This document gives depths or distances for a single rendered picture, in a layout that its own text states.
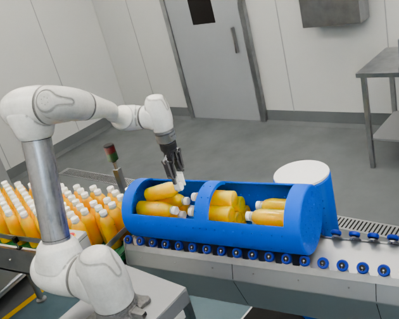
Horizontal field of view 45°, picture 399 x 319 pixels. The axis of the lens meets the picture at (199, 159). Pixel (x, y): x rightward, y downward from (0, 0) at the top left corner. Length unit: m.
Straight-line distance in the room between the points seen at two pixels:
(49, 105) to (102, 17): 5.89
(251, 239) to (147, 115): 0.67
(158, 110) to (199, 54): 4.26
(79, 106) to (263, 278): 1.05
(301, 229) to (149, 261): 0.85
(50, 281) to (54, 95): 0.67
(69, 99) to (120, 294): 0.68
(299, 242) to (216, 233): 0.36
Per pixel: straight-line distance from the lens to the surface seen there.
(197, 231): 2.10
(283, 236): 1.91
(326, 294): 2.04
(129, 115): 2.08
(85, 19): 7.37
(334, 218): 2.54
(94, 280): 1.68
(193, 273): 2.28
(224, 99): 6.25
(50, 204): 1.76
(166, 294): 1.85
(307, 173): 2.46
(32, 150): 1.73
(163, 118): 2.03
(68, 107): 1.58
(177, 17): 6.31
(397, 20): 5.01
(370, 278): 1.96
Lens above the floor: 2.19
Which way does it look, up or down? 24 degrees down
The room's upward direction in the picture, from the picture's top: 15 degrees counter-clockwise
